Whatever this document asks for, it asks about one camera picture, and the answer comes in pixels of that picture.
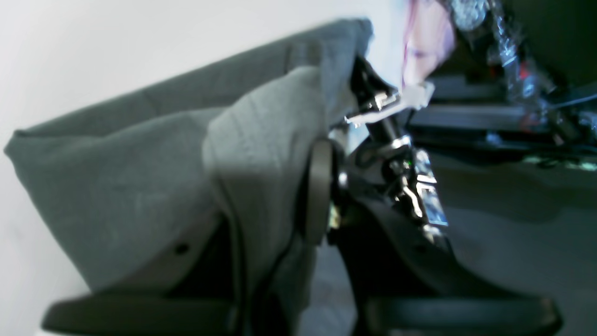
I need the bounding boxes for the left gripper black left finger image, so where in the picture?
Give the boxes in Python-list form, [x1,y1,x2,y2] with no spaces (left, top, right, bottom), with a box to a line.
[42,208,243,336]

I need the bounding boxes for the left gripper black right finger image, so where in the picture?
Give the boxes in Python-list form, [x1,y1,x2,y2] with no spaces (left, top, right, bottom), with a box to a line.
[305,140,562,336]

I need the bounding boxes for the dark grey T-shirt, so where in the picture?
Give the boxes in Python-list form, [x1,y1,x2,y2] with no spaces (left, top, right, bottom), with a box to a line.
[4,18,374,336]

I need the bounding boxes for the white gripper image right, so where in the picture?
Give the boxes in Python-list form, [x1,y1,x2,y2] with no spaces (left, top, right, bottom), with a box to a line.
[345,56,436,127]

